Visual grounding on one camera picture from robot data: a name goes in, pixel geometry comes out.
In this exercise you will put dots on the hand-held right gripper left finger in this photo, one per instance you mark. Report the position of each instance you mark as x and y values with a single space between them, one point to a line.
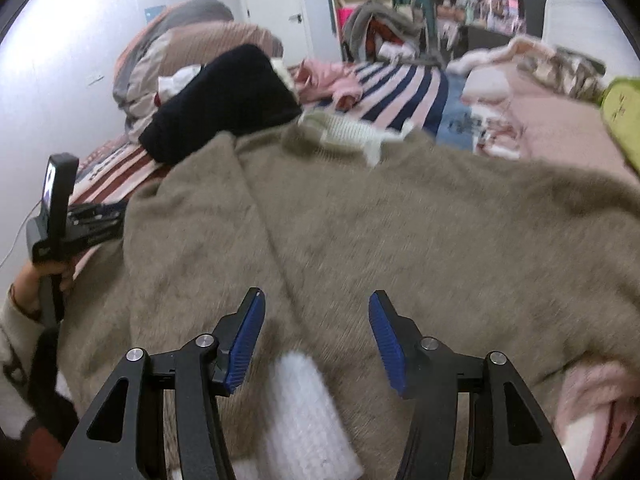
245 340

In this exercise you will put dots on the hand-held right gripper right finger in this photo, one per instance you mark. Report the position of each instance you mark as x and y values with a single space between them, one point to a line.
387 345

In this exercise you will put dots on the beige fuzzy sweater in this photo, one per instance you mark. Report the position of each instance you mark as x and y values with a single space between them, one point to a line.
400 220

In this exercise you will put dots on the person's left forearm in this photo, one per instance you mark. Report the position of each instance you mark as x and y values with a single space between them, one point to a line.
17 360

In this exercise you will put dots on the pile of clothes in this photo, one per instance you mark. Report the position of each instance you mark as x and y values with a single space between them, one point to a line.
370 20

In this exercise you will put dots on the person's left hand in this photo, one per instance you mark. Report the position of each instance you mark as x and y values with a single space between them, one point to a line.
27 287

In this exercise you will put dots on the black garment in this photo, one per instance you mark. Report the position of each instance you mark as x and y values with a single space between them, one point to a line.
225 95

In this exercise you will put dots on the folded pink grey quilt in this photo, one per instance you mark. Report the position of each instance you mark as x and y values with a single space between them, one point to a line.
200 40

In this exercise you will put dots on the striped bed blanket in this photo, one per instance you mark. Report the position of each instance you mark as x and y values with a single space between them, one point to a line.
395 90

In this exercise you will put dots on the light pink fuzzy blanket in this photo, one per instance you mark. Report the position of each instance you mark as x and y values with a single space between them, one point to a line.
560 130

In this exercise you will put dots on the small pink garment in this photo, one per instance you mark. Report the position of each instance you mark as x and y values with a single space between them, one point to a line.
325 75

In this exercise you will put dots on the white pink fluffy garment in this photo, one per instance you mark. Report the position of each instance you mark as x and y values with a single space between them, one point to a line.
490 55

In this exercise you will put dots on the white door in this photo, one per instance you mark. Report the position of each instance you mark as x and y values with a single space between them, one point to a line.
275 5

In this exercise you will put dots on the brown white patterned garment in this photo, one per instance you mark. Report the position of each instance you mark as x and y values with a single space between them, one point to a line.
570 72

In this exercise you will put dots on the pink storage bag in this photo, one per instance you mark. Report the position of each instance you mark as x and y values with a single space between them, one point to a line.
344 19

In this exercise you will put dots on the green plush toy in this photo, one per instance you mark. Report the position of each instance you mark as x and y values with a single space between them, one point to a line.
622 110

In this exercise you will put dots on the white headboard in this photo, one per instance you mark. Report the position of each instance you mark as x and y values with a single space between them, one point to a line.
580 20

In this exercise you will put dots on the white wall socket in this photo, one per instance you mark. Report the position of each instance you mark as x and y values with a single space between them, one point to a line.
95 79

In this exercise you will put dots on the blue wall poster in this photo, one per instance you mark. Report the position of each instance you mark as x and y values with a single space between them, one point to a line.
155 12

